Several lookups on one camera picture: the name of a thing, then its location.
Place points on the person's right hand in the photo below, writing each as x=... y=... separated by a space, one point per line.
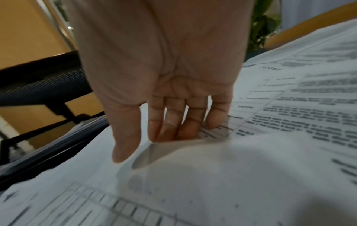
x=161 y=44

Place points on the black mesh tiered tray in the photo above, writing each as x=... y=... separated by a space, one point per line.
x=41 y=83

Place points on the pile of printed papers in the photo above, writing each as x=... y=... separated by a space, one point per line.
x=306 y=99

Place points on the dark green potted plant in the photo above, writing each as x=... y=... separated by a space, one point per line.
x=262 y=26

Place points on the white column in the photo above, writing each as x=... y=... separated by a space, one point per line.
x=306 y=8

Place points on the dark metal door frame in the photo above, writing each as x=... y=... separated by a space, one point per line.
x=58 y=22

